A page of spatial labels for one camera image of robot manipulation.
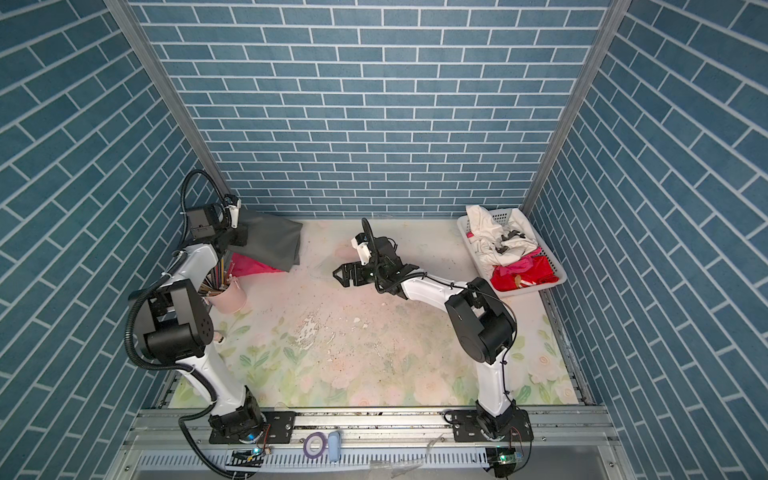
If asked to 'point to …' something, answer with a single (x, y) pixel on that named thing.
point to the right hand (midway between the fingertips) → (342, 269)
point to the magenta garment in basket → (522, 264)
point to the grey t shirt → (271, 242)
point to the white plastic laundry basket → (502, 215)
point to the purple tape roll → (323, 441)
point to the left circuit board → (250, 458)
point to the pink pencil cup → (231, 300)
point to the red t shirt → (540, 271)
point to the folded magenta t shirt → (242, 266)
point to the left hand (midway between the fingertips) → (237, 222)
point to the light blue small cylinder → (334, 446)
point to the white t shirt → (499, 244)
